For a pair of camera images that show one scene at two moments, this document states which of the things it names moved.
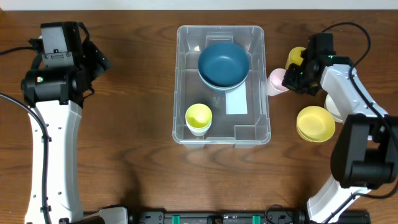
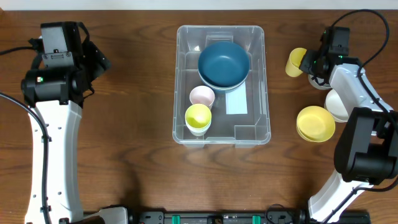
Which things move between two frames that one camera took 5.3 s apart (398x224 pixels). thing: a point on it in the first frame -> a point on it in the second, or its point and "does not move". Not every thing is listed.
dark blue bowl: x=223 y=64 does not move
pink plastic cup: x=274 y=82 -> x=202 y=94
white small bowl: x=329 y=105 does not move
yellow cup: x=198 y=116 does not move
